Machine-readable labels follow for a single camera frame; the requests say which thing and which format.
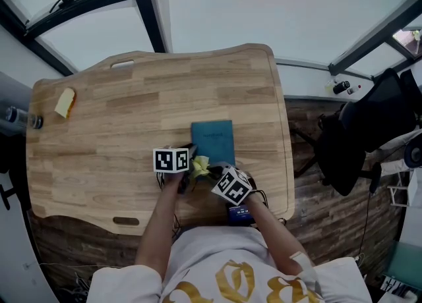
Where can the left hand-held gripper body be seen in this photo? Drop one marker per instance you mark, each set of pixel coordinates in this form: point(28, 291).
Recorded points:
point(169, 160)

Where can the yellow and orange sponge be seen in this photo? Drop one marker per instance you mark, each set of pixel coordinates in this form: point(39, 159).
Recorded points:
point(64, 103)

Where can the black mesh office chair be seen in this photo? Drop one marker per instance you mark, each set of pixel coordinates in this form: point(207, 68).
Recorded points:
point(346, 150)

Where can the black thermos flask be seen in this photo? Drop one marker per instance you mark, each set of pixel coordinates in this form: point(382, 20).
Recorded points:
point(341, 87)

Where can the small white red-capped bottle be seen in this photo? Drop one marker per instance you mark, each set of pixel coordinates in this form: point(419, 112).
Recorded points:
point(353, 90)

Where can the white metal rack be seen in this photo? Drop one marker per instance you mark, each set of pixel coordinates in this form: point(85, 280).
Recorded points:
point(399, 193)

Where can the person's right forearm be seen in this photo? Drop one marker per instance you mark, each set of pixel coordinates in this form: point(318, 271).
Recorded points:
point(273, 232)

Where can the small open black framed window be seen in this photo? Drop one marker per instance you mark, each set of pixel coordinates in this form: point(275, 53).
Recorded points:
point(376, 54)

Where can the person's left forearm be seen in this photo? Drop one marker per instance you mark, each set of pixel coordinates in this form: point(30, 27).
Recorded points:
point(158, 229)

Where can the small black screen device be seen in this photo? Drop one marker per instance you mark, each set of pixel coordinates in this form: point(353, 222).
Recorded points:
point(240, 216)

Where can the white power strip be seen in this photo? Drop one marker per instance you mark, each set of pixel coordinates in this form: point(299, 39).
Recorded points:
point(359, 259)

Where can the person's white gold-print shirt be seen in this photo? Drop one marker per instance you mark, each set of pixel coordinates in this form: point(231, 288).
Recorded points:
point(217, 252)

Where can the black padded chair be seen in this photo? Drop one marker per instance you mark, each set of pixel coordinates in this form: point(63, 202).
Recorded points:
point(10, 153)

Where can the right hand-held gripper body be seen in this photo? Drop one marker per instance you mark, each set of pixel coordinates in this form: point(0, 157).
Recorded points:
point(232, 186)

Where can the yellow cleaning cloth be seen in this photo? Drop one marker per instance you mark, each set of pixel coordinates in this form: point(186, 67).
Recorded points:
point(200, 166)

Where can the pale teal box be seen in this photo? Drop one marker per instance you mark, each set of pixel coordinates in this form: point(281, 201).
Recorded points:
point(405, 259)

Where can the clear plastic bottle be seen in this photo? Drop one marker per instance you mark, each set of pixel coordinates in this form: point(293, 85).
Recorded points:
point(21, 118)

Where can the teal notebook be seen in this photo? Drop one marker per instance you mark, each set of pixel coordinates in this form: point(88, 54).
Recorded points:
point(214, 137)

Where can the large black framed window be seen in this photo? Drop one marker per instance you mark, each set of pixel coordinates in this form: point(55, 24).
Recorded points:
point(92, 38)

